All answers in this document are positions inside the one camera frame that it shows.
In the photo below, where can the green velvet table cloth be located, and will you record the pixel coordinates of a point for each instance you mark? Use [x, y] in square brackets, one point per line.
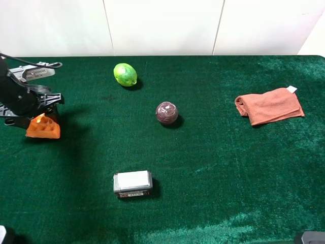
[216, 178]

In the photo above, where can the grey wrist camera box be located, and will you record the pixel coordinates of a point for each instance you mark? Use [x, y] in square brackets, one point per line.
[32, 72]

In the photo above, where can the dark purple carved ball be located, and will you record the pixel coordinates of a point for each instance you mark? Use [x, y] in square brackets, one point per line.
[166, 113]

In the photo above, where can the green lime fruit toy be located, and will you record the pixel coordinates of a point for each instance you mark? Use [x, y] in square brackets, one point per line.
[125, 74]

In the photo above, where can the grey black battery pack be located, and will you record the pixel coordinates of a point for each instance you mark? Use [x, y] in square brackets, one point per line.
[132, 184]

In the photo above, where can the folded brown towel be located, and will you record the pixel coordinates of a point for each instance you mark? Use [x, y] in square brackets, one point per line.
[272, 106]

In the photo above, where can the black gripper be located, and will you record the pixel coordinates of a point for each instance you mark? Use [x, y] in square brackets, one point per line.
[21, 102]

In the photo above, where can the orange waffle wedge toy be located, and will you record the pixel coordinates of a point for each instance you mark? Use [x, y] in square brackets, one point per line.
[44, 127]

